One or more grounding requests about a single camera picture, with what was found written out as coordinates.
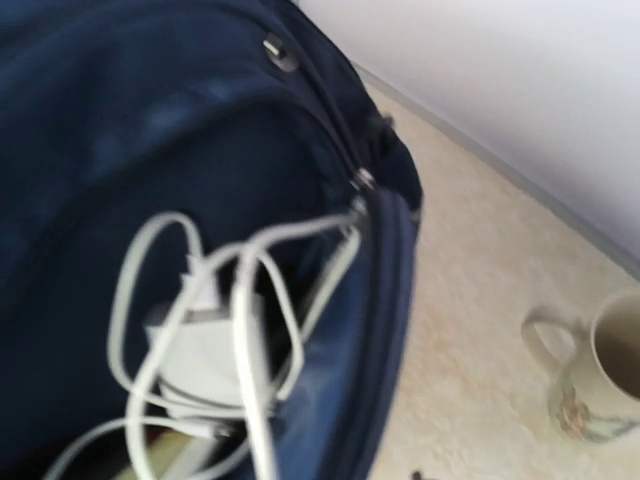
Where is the navy blue student backpack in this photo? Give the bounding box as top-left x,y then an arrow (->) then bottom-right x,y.
1,1 -> 423,479

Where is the beige patterned ceramic mug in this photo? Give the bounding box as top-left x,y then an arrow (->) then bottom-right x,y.
521,293 -> 639,444

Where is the yellow highlighter marker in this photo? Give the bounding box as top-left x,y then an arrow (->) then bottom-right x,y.
148,431 -> 215,479

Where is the white charging cable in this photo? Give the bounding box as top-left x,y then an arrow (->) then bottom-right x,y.
42,209 -> 364,480

